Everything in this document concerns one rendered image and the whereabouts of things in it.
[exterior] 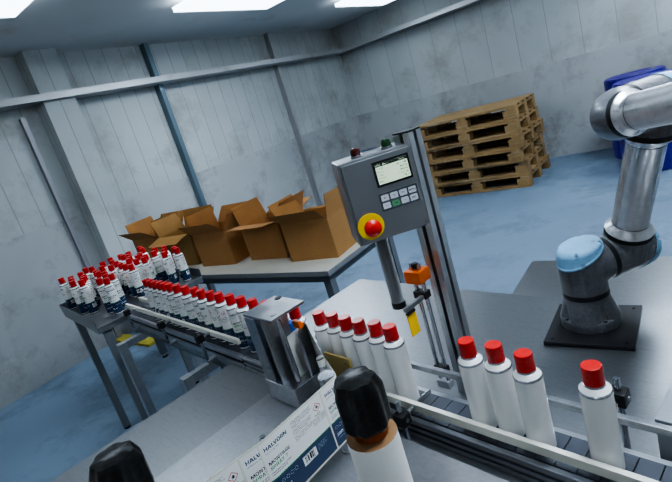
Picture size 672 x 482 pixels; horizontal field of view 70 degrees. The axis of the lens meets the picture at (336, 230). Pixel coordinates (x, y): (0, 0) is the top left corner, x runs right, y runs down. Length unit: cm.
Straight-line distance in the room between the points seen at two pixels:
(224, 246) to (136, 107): 284
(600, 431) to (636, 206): 63
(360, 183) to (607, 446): 65
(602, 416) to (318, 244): 208
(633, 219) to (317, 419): 92
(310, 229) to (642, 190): 184
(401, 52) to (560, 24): 234
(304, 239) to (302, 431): 191
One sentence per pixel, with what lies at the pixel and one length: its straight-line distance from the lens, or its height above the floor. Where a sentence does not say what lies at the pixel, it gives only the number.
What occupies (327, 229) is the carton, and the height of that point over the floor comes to 95.
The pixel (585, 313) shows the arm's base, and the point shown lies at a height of 90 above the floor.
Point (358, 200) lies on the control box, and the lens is 104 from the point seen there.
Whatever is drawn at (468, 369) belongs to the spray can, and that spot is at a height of 103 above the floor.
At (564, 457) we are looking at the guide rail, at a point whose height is 91.
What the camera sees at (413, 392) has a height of 91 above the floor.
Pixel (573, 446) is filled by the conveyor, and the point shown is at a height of 88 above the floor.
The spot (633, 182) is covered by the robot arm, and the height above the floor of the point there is 122.
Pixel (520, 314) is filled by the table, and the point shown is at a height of 83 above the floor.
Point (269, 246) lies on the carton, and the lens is 313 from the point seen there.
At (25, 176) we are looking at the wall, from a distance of 520.
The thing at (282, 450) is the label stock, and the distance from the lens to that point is 101.
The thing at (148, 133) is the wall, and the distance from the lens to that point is 583.
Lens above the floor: 160
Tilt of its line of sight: 14 degrees down
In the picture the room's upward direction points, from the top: 17 degrees counter-clockwise
